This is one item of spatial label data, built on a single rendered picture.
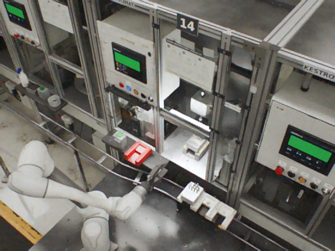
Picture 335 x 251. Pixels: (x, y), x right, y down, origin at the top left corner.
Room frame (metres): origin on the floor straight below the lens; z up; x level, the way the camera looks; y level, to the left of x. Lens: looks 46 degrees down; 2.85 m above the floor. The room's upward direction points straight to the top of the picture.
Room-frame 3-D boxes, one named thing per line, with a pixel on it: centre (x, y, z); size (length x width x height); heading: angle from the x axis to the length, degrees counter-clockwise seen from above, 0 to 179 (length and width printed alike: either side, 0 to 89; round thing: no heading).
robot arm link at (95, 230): (1.01, 0.46, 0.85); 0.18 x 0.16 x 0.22; 7
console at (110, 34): (1.82, 0.19, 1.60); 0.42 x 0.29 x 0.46; 54
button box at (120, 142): (1.69, 0.36, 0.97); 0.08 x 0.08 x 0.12; 54
